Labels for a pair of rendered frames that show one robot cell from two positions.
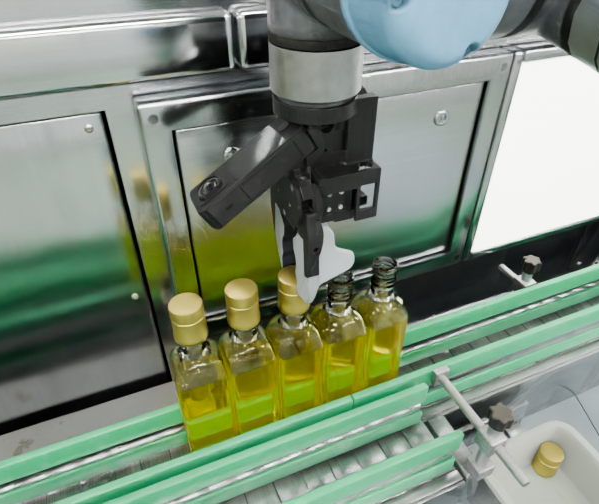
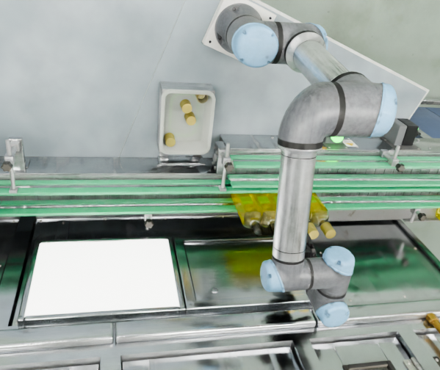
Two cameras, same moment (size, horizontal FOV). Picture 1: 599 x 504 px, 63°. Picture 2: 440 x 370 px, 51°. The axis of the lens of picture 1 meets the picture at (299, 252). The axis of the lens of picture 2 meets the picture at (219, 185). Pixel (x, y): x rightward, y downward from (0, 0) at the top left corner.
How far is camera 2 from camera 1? 1.10 m
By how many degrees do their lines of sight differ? 37
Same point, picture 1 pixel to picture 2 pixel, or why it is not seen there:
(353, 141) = not seen: hidden behind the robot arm
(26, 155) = (366, 294)
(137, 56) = not seen: hidden behind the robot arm
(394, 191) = (226, 267)
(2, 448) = (356, 215)
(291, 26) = not seen: hidden behind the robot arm
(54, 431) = (341, 216)
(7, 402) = (355, 230)
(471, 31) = (333, 249)
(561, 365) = (147, 174)
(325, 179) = (308, 252)
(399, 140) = (233, 284)
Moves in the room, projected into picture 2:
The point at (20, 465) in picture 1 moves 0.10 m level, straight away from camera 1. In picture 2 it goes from (360, 206) to (363, 226)
